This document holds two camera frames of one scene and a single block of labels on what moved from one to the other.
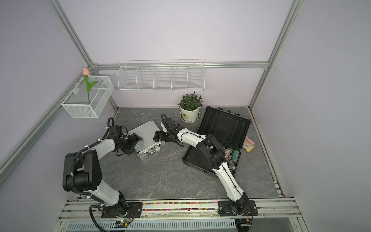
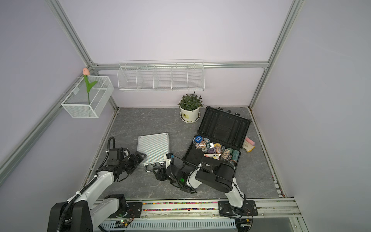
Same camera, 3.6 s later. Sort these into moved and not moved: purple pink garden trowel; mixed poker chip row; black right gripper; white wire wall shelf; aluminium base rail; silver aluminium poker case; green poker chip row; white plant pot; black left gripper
Moved: black right gripper; silver aluminium poker case; black left gripper
Not moved: white plant pot; purple pink garden trowel; white wire wall shelf; aluminium base rail; green poker chip row; mixed poker chip row
